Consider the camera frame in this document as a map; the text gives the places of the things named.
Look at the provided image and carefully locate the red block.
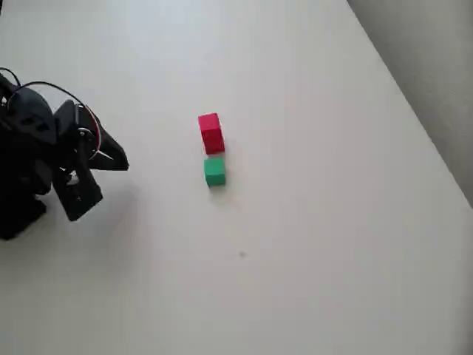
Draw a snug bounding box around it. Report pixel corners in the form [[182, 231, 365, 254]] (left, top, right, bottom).
[[202, 135, 225, 155], [197, 112, 223, 141]]

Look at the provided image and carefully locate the green block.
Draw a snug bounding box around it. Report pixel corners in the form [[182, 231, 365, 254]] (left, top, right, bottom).
[[203, 157, 226, 187]]

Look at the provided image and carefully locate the red cable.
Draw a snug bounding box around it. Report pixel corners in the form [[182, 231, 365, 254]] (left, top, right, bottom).
[[84, 105, 103, 155]]

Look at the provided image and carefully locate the black cable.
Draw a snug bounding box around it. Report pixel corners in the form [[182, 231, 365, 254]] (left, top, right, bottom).
[[0, 67, 103, 156]]

